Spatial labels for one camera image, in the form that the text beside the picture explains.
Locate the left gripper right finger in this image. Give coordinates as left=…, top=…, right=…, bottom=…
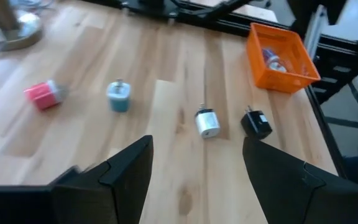
left=242, top=136, right=354, bottom=224

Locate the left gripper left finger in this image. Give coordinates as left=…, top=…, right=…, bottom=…
left=51, top=134, right=154, bottom=224

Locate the black charger with white label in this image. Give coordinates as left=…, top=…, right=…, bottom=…
left=240, top=105, right=273, bottom=140

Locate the white silver charger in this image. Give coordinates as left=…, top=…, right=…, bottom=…
left=194, top=103, right=222, bottom=140

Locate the red and white charger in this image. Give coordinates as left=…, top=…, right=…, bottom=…
left=23, top=79, right=70, bottom=111

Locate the orange plastic basket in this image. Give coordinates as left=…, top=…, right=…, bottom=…
left=246, top=22, right=322, bottom=94

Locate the silver aluminium bar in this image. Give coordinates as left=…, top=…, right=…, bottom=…
left=303, top=4, right=329, bottom=60

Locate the white globe table lamp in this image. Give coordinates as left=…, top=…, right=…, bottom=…
left=0, top=0, right=44, bottom=52

